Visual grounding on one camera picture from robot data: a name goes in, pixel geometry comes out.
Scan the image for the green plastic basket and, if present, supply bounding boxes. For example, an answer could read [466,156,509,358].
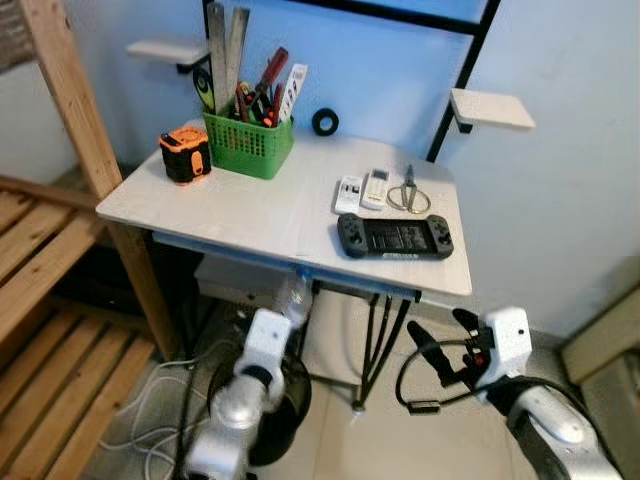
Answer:
[202,108,295,181]

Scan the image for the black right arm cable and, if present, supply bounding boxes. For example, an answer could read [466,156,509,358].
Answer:
[394,338,603,443]

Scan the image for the wide steel ruler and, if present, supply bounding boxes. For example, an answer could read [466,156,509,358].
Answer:
[207,2,230,116]

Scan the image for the white desk with black legs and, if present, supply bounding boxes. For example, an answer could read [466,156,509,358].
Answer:
[95,120,473,413]

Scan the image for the yellow black hand tool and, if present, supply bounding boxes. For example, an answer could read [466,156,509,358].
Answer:
[192,65,217,116]

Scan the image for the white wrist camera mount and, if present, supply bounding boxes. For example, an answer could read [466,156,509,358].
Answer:
[232,308,293,381]
[478,307,534,387]

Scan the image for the narrow steel ruler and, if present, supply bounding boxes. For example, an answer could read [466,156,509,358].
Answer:
[225,8,251,101]

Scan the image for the small white wall shelf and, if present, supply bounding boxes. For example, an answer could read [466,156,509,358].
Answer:
[449,88,537,134]
[126,38,211,76]

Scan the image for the black tape roll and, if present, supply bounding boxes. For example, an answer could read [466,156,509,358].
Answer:
[311,107,340,137]

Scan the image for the white air conditioner remote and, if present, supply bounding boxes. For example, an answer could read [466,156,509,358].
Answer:
[360,168,391,211]

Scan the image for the red handled pliers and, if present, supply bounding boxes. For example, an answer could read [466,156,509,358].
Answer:
[234,82,283,128]

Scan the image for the red black handled screwdriver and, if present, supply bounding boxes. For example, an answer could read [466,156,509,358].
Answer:
[250,47,290,111]

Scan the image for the black trash bin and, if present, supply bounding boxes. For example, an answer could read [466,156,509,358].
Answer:
[205,340,313,467]

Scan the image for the white printed ruler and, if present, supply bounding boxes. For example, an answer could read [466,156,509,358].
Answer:
[278,63,309,123]

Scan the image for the orange black tape measure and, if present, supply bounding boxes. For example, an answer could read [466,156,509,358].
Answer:
[158,127,213,186]

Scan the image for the metal scissors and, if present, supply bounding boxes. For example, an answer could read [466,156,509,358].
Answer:
[386,165,433,216]

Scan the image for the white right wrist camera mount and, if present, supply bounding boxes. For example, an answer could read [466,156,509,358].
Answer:
[478,307,534,387]

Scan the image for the wooden frame post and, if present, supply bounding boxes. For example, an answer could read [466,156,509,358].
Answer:
[18,0,183,361]

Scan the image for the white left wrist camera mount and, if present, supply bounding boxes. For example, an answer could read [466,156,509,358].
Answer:
[232,308,293,381]

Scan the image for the wooden slat platform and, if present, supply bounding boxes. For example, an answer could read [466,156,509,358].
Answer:
[0,175,159,480]

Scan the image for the black handheld game console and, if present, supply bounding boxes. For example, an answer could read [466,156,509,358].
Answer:
[336,213,455,261]

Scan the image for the white floor cables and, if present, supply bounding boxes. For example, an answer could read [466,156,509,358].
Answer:
[105,355,216,479]

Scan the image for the white storage box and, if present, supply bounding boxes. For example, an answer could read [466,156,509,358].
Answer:
[195,255,301,301]

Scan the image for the black metal shelf frame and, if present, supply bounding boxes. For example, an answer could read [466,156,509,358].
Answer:
[203,0,503,163]

